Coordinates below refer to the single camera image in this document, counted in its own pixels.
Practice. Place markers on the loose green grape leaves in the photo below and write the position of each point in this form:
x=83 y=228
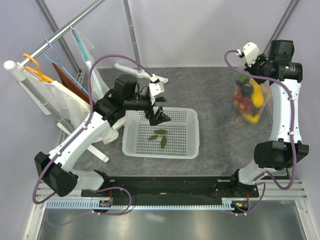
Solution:
x=160 y=134

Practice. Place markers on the dark mangosteen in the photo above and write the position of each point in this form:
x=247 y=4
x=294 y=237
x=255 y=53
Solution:
x=247 y=90

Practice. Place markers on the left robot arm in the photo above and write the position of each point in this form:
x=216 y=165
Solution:
x=55 y=168

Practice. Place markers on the blue wire hanger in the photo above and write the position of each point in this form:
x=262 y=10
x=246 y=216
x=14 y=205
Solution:
x=61 y=66

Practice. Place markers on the clear plastic garment cover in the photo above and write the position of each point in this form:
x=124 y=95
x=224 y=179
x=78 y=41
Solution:
x=112 y=134

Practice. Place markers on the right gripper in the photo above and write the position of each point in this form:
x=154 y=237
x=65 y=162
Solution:
x=261 y=58

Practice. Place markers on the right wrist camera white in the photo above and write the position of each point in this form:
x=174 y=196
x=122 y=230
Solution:
x=250 y=51

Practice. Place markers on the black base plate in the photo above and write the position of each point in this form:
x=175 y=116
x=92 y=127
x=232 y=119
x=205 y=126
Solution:
x=172 y=190

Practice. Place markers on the light blue cable duct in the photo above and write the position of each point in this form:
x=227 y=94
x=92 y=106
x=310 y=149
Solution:
x=87 y=204

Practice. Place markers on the rack pole with white foot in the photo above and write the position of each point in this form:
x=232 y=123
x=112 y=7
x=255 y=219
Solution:
x=139 y=72

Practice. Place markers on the yellow mango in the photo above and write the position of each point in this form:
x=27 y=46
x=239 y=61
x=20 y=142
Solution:
x=257 y=97
x=250 y=118

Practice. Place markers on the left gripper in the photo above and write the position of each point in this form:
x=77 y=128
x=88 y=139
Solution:
x=153 y=118

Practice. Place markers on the white plastic basket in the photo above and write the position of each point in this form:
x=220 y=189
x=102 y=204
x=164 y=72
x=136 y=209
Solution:
x=183 y=139

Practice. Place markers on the brown wooden hanger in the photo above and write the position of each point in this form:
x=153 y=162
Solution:
x=81 y=97

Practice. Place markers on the orange hanger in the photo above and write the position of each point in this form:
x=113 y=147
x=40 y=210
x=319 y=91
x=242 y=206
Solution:
x=42 y=77

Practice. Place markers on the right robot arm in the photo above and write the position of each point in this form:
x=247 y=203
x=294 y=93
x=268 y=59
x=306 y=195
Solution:
x=278 y=157

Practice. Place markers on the white garment bag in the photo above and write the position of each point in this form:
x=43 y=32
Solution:
x=60 y=98

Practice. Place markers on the silver clothes rack rail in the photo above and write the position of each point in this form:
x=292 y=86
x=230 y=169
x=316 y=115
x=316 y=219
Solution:
x=58 y=33

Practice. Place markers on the teal and white hanger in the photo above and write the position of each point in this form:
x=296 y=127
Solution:
x=98 y=86

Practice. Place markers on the mangosteen with green calyx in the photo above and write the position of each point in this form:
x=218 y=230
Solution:
x=241 y=80

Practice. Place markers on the clear zip top bag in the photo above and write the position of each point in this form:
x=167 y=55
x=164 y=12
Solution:
x=267 y=96

